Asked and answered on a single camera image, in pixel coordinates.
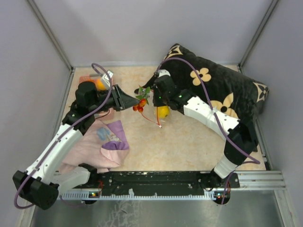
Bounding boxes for white slotted cable duct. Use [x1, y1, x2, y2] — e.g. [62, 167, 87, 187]
[58, 190, 223, 201]

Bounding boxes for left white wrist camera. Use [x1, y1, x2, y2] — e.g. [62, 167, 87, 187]
[100, 70, 113, 90]

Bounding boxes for orange fruit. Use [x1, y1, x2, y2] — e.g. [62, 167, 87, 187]
[95, 79, 107, 91]

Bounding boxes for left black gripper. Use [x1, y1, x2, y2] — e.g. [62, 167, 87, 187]
[89, 84, 141, 114]

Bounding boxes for clear zip bag orange zipper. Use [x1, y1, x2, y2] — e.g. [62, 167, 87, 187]
[141, 93, 169, 128]

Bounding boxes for yellow lemon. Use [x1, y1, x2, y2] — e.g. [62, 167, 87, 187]
[157, 106, 170, 119]

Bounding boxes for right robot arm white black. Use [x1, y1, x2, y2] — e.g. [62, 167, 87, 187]
[153, 75, 258, 187]

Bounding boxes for red cherry sprig green leaves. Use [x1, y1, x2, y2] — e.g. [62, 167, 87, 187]
[133, 87, 151, 113]

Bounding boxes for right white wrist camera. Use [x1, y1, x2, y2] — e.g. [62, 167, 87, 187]
[157, 70, 170, 78]

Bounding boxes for black pillow cream flowers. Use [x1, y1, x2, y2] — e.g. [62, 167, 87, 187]
[134, 43, 270, 123]

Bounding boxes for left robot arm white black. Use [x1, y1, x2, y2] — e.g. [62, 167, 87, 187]
[12, 81, 140, 210]

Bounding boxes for pink plastic basket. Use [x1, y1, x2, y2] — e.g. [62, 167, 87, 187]
[79, 74, 100, 84]

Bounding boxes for pink purple cloth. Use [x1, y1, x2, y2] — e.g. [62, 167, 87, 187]
[59, 120, 130, 174]

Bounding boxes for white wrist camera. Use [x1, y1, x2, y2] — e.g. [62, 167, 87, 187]
[100, 70, 113, 90]
[157, 70, 170, 78]

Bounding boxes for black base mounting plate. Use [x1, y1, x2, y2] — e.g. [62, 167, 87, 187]
[76, 171, 240, 196]

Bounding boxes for aluminium frame rail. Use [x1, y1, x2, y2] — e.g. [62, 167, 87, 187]
[234, 170, 286, 191]

